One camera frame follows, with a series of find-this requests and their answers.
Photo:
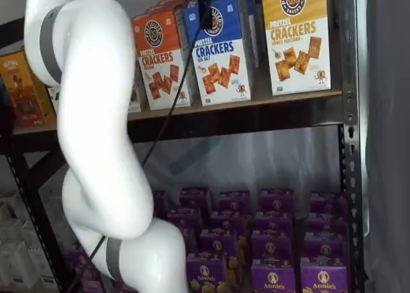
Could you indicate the yellow pretzel crackers box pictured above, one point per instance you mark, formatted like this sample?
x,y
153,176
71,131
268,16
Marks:
x,y
298,49

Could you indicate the purple Annie's snack box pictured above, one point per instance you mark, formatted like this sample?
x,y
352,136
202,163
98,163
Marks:
x,y
272,278
273,222
276,200
323,280
325,248
328,203
184,219
234,201
227,221
272,246
326,224
206,273
218,241
159,204
83,273
195,198

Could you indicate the blue white pretzel crackers box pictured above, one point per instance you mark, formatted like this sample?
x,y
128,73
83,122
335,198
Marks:
x,y
224,68
251,23

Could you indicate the wooden shelf board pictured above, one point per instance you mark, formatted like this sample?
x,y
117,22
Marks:
x,y
261,99

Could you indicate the orange brown snack box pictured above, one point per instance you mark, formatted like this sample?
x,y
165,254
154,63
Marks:
x,y
25,91

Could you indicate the dark metal shelving frame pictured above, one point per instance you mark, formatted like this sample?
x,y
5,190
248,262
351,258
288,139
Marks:
x,y
350,177

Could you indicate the orange pretzel crackers box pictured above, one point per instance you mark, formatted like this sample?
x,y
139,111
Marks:
x,y
160,65
166,6

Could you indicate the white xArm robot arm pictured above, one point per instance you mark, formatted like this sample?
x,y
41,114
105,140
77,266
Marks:
x,y
96,81

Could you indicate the white background carton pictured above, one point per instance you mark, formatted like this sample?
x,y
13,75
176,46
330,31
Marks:
x,y
40,261
9,206
14,264

